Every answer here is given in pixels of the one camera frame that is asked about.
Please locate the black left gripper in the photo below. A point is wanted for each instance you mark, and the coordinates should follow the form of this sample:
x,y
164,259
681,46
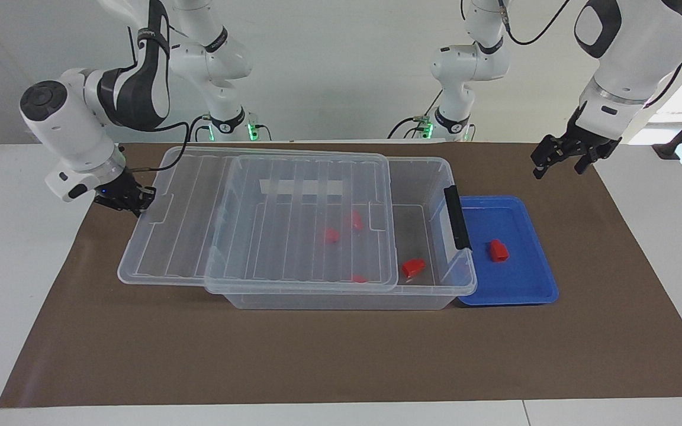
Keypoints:
x,y
592,137

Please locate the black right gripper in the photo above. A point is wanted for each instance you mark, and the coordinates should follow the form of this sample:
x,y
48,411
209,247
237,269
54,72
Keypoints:
x,y
117,192

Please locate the clear ribbed plastic lid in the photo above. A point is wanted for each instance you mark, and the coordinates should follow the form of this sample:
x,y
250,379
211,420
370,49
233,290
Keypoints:
x,y
169,236

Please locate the red block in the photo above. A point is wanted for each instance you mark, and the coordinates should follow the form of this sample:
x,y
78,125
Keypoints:
x,y
413,267
359,278
332,235
356,220
499,250

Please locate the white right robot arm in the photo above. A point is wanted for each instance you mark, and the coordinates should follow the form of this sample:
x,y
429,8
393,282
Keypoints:
x,y
68,130

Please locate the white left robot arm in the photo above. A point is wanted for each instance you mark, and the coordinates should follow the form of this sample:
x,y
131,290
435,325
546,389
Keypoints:
x,y
631,53

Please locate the blue plastic tray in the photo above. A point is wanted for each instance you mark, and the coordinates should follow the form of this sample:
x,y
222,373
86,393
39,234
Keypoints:
x,y
518,284

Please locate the clear plastic storage box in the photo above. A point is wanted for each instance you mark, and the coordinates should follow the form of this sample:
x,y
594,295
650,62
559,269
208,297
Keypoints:
x,y
341,302

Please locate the white paper label strip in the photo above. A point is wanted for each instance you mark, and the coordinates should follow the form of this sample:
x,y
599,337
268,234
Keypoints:
x,y
276,187

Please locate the brown table mat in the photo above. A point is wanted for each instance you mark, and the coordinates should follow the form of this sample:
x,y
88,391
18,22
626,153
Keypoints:
x,y
341,355

